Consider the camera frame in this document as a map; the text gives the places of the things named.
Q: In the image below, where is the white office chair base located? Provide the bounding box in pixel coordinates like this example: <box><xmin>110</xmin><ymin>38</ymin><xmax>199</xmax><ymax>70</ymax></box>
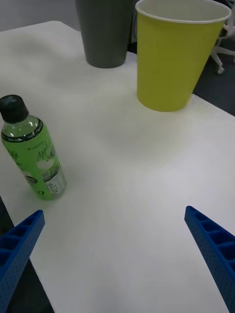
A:
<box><xmin>210</xmin><ymin>18</ymin><xmax>235</xmax><ymax>75</ymax></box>

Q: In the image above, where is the green plastic bottle black cap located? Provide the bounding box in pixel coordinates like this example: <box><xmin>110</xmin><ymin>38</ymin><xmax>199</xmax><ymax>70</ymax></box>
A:
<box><xmin>0</xmin><ymin>94</ymin><xmax>68</xmax><ymax>201</ymax></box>

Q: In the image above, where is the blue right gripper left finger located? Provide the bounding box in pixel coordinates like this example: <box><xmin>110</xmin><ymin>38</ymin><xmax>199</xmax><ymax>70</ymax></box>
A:
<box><xmin>0</xmin><ymin>209</ymin><xmax>46</xmax><ymax>313</ymax></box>

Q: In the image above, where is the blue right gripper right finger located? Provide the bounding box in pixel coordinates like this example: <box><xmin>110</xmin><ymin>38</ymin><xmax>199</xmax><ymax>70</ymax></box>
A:
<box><xmin>184</xmin><ymin>205</ymin><xmax>235</xmax><ymax>313</ymax></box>

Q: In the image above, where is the grey plastic waste bin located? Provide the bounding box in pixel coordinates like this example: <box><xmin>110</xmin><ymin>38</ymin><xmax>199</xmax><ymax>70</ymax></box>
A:
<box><xmin>75</xmin><ymin>0</ymin><xmax>137</xmax><ymax>69</ymax></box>

